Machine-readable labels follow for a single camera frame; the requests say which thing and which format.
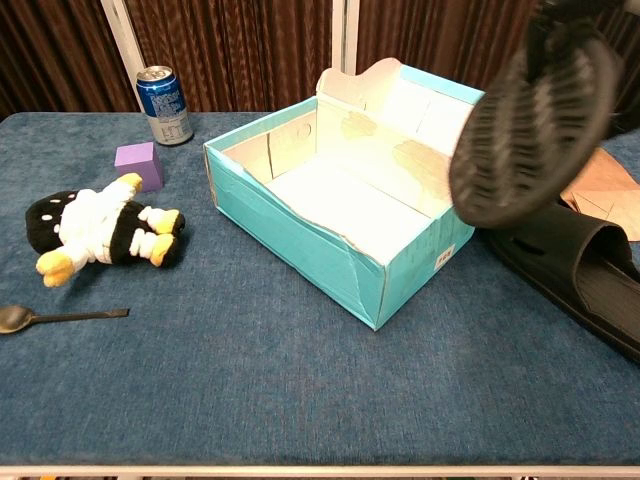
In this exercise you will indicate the grey metal frame post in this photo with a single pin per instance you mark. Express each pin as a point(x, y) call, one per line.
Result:
point(122, 35)
point(345, 35)

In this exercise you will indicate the black spoon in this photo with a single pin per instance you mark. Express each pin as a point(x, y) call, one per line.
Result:
point(15, 320)

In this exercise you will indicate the brown paper bag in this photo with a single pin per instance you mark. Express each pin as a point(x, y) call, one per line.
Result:
point(610, 180)

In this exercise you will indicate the blue table cloth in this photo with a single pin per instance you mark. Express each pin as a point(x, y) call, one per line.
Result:
point(250, 390)

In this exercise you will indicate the black white penguin plush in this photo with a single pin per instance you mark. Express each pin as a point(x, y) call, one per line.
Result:
point(95, 225)

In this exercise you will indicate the purple cube block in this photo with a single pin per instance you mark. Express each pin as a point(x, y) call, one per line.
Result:
point(137, 162)

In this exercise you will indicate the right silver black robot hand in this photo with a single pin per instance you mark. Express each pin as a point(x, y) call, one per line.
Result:
point(575, 12)

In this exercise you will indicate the black rubber slipper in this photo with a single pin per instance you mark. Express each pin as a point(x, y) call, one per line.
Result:
point(575, 270)
point(525, 140)

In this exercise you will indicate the dark brown curtain panel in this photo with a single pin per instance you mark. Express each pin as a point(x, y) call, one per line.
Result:
point(50, 55)
point(430, 35)
point(240, 50)

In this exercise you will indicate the blue soda can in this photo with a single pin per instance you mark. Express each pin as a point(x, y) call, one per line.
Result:
point(165, 107)

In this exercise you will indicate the light blue shoe box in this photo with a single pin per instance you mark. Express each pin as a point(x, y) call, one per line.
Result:
point(325, 240)

